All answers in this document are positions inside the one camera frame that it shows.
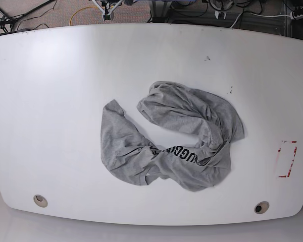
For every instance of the left table cable grommet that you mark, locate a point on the left table cable grommet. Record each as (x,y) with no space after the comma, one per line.
(40,201)

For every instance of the grey T-shirt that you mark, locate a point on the grey T-shirt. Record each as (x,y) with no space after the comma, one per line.
(129,156)

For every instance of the metal equipment frame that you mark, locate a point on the metal equipment frame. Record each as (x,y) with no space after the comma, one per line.
(159,11)

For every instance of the white power strip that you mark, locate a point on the white power strip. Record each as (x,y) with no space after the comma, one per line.
(297,14)

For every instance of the black tripod stand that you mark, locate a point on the black tripod stand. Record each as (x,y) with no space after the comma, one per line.
(7,22)

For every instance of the table cable grommet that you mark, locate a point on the table cable grommet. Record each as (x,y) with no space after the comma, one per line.
(40,201)
(261,207)

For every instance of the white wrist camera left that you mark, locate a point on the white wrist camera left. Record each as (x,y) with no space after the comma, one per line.
(220,14)

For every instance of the red tape rectangle marking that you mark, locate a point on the red tape rectangle marking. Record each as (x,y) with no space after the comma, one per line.
(285,158)

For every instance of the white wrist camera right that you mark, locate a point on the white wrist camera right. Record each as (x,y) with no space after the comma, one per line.
(109,16)

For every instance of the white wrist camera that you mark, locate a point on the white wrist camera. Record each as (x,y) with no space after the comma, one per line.
(220,14)
(109,16)

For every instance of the right table cable grommet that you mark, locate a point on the right table cable grommet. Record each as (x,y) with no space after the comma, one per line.
(261,207)

